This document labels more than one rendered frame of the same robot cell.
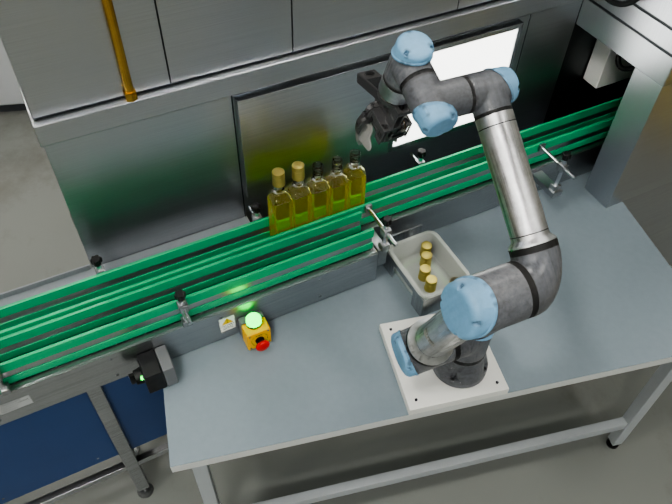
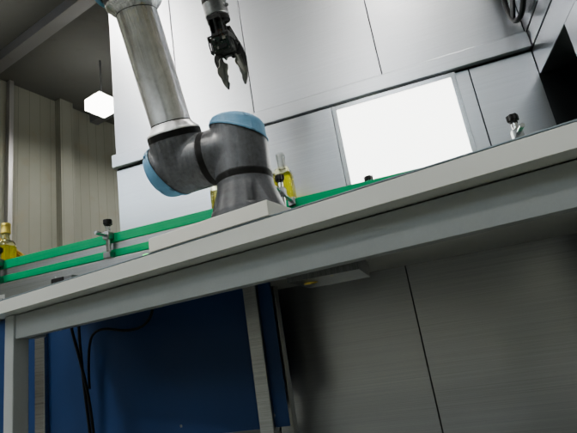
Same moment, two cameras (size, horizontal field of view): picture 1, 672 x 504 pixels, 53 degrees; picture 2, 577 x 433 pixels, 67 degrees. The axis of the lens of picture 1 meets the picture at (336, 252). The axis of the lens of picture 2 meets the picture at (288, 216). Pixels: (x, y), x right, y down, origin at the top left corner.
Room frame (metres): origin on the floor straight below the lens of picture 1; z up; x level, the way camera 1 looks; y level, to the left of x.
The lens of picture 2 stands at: (0.42, -0.97, 0.55)
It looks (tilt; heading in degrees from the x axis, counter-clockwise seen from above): 15 degrees up; 43
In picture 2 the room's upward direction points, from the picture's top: 9 degrees counter-clockwise
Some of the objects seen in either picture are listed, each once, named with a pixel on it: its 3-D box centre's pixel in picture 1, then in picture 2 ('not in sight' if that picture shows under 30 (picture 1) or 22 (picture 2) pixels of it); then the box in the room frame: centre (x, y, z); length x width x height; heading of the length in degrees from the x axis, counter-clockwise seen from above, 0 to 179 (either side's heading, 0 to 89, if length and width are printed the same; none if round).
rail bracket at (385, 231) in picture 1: (381, 227); (284, 197); (1.32, -0.13, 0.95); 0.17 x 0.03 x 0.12; 28
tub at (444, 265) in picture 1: (427, 271); not in sight; (1.28, -0.28, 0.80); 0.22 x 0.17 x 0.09; 28
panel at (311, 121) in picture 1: (384, 107); (335, 153); (1.61, -0.13, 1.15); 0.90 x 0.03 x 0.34; 118
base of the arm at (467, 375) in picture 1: (461, 354); (247, 200); (0.98, -0.35, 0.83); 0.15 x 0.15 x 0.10
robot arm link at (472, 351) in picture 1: (467, 330); (237, 148); (0.97, -0.34, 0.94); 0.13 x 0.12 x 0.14; 115
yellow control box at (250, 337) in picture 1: (255, 331); not in sight; (1.05, 0.22, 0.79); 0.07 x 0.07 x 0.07; 28
